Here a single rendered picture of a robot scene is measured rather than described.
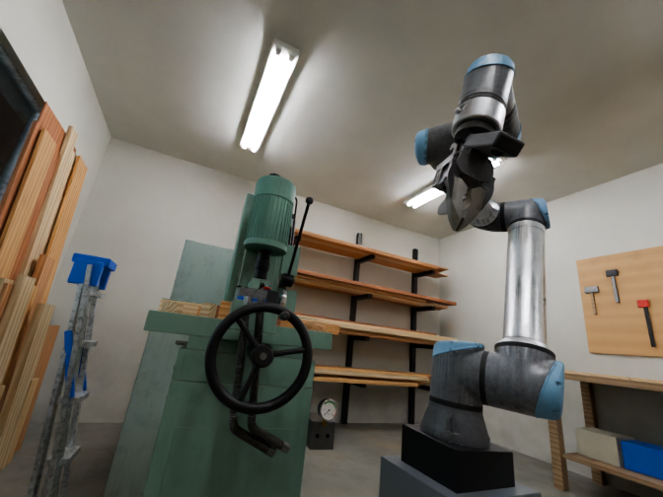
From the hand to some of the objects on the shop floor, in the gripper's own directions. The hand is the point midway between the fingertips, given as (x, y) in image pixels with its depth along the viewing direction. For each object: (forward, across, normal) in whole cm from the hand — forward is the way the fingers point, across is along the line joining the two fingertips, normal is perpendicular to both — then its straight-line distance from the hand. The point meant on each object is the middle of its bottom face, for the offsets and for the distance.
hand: (460, 223), depth 51 cm
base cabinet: (+119, +12, -85) cm, 147 cm away
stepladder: (+139, +89, -130) cm, 210 cm away
